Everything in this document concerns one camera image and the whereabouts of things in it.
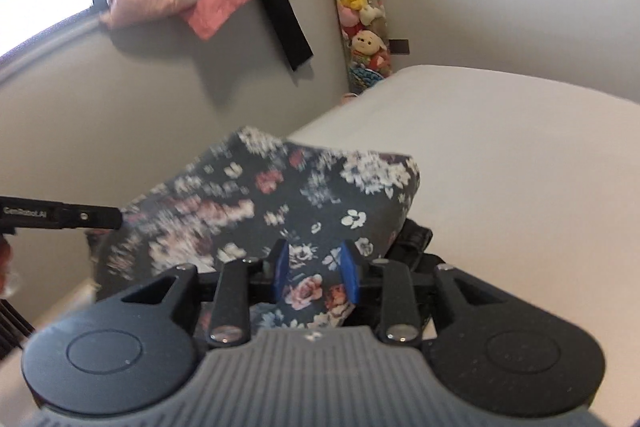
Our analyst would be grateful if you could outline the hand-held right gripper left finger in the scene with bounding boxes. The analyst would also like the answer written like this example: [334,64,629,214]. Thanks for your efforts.
[120,239,291,348]

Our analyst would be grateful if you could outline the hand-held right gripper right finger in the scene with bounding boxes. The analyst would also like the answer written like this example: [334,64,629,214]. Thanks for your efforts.
[340,239,506,348]

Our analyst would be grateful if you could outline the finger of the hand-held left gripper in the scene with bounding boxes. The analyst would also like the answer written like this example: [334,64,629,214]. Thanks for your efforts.
[62,203,124,231]

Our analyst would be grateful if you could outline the grey floral pants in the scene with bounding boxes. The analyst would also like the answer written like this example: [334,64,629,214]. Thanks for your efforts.
[92,125,421,330]

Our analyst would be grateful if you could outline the person's left hand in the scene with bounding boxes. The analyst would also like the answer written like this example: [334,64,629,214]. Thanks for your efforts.
[0,233,23,300]

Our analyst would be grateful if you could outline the dark striped cloth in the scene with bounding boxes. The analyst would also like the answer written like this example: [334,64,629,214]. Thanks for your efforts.
[0,299,37,360]

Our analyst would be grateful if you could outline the bed with white sheet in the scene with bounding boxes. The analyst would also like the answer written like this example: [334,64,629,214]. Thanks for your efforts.
[287,64,640,408]

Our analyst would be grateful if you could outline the black hanging strap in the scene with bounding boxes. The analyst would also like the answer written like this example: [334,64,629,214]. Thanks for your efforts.
[261,0,315,72]

